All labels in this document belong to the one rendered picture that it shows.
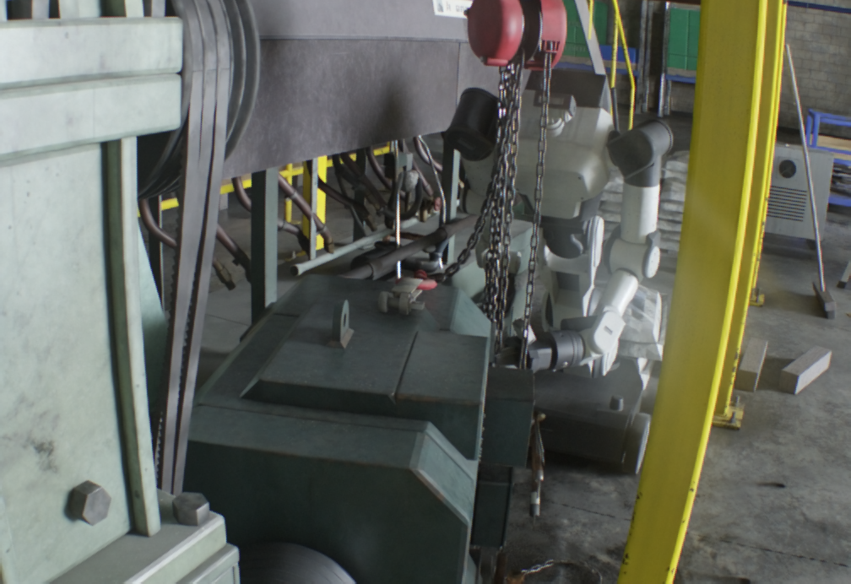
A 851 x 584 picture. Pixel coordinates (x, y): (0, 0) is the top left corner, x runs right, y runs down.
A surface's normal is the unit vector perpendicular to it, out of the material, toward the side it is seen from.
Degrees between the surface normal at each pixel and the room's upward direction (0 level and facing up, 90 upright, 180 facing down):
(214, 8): 67
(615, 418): 45
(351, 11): 78
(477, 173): 133
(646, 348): 61
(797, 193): 90
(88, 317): 90
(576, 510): 0
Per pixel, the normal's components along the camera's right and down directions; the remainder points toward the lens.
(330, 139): 0.89, 0.17
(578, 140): -0.24, -0.54
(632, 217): -0.59, 0.34
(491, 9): -0.93, 0.06
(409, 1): 0.88, -0.04
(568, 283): -0.33, 0.84
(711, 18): -0.44, 0.23
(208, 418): 0.05, -0.96
